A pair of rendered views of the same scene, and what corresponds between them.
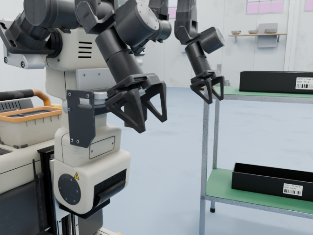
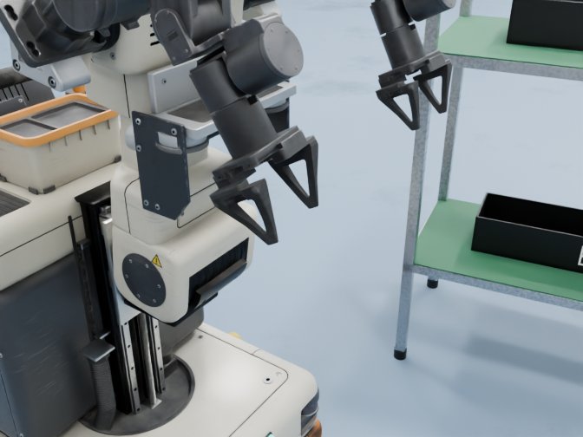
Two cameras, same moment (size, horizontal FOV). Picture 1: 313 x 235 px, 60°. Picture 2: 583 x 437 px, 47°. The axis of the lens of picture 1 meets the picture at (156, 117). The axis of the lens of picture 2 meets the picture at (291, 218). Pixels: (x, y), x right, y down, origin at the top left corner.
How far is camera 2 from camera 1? 0.31 m
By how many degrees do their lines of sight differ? 17
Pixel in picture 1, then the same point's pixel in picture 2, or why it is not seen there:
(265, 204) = (534, 288)
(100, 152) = (199, 211)
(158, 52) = not seen: outside the picture
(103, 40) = (204, 81)
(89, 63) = not seen: hidden behind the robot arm
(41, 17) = (87, 21)
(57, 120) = (107, 132)
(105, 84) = not seen: hidden behind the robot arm
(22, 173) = (51, 243)
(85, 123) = (169, 178)
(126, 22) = (245, 62)
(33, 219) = (77, 320)
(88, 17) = (176, 42)
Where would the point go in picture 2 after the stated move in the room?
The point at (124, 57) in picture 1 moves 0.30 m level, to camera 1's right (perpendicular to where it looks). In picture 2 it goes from (241, 113) to (525, 118)
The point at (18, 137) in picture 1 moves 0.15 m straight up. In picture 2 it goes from (37, 174) to (22, 95)
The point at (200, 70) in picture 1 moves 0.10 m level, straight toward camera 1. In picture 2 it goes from (399, 57) to (395, 76)
